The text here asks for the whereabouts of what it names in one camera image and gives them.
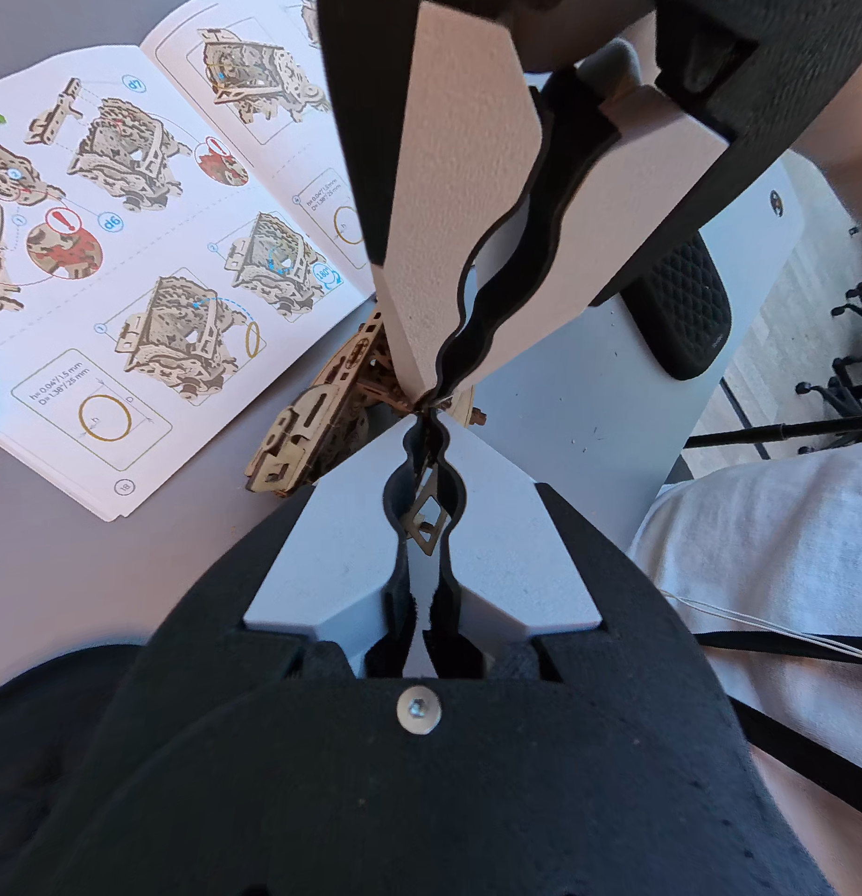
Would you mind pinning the wooden mechanical model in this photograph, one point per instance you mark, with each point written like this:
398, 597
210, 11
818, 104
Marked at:
312, 427

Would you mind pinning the person's leg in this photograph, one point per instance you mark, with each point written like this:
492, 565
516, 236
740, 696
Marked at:
837, 854

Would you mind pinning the white shirt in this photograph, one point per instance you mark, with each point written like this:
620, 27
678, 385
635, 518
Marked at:
767, 532

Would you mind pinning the open instruction booklet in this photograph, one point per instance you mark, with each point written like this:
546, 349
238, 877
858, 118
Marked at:
158, 280

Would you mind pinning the black metal rod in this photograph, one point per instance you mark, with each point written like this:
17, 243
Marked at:
774, 434

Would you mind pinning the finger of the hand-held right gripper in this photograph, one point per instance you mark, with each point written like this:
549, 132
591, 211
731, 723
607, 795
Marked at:
634, 182
452, 154

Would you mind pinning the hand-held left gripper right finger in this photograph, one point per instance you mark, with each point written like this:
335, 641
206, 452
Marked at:
515, 560

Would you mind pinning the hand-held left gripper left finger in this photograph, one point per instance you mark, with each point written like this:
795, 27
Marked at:
333, 553

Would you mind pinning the person's right forearm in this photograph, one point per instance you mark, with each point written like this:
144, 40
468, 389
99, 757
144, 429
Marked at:
851, 168

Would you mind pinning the black chair bases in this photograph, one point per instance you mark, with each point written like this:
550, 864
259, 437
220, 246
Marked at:
851, 392

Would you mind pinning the black quilted wrist rest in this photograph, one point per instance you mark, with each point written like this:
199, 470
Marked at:
683, 315

